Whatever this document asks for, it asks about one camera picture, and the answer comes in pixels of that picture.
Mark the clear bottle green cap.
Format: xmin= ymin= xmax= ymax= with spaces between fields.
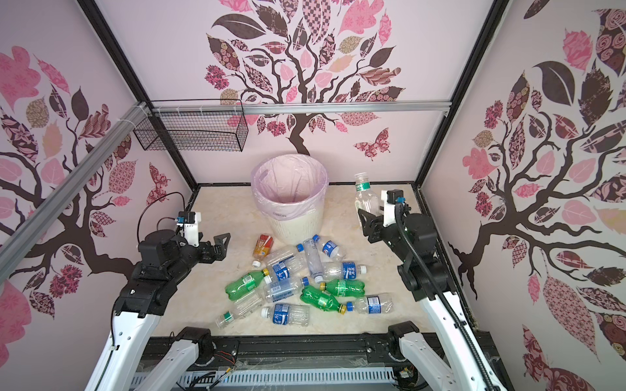
xmin=215 ymin=291 xmax=266 ymax=329
xmin=355 ymin=173 xmax=381 ymax=216

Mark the green bottle yellow cap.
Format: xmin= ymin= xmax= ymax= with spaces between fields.
xmin=300 ymin=286 xmax=347 ymax=314
xmin=224 ymin=268 xmax=269 ymax=301

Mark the red label orange bottle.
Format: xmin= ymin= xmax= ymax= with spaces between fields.
xmin=253 ymin=234 xmax=274 ymax=261

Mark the small blue label bottle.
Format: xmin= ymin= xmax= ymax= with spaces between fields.
xmin=312 ymin=235 xmax=347 ymax=262

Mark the clear bottle white cap blue label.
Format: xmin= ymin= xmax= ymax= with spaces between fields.
xmin=323 ymin=262 xmax=368 ymax=280

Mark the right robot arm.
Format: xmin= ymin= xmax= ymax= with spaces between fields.
xmin=358 ymin=203 xmax=505 ymax=390

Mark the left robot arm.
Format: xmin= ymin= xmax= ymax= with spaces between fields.
xmin=86 ymin=230 xmax=231 ymax=390

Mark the cream ribbed trash bin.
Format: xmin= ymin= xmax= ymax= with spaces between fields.
xmin=267 ymin=209 xmax=324 ymax=246

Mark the pink plastic bin liner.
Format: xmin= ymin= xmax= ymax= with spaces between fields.
xmin=251 ymin=154 xmax=329 ymax=221

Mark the clear bottle blue cap tall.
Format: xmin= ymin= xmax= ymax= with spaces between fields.
xmin=303 ymin=238 xmax=324 ymax=283

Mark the blue label bottle right lower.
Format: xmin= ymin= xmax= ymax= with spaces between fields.
xmin=346 ymin=293 xmax=394 ymax=314

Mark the clear bottle blue cap crushed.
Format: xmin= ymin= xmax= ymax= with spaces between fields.
xmin=252 ymin=245 xmax=299 ymax=269

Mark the clear bottle blue cap centre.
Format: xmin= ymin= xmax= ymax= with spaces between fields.
xmin=263 ymin=277 xmax=310 ymax=303

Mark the blue label bottle front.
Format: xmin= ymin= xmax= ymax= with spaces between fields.
xmin=261 ymin=303 xmax=310 ymax=327

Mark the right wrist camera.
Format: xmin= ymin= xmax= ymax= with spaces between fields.
xmin=381 ymin=189 xmax=405 ymax=227

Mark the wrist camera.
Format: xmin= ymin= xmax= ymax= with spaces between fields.
xmin=176 ymin=211 xmax=201 ymax=247
xmin=381 ymin=189 xmax=405 ymax=227

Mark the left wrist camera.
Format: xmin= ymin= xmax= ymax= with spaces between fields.
xmin=176 ymin=211 xmax=201 ymax=247

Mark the black wire basket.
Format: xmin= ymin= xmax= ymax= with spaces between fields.
xmin=134 ymin=98 xmax=249 ymax=152

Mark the black base frame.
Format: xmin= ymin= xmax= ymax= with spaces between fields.
xmin=97 ymin=331 xmax=514 ymax=391

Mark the white slotted cable duct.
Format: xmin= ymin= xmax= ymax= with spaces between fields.
xmin=126 ymin=367 xmax=396 ymax=390

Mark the horizontal aluminium rail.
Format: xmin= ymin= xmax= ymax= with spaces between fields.
xmin=152 ymin=100 xmax=452 ymax=116

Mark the diagonal aluminium rail left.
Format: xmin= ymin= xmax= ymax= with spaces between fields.
xmin=1 ymin=102 xmax=150 ymax=281

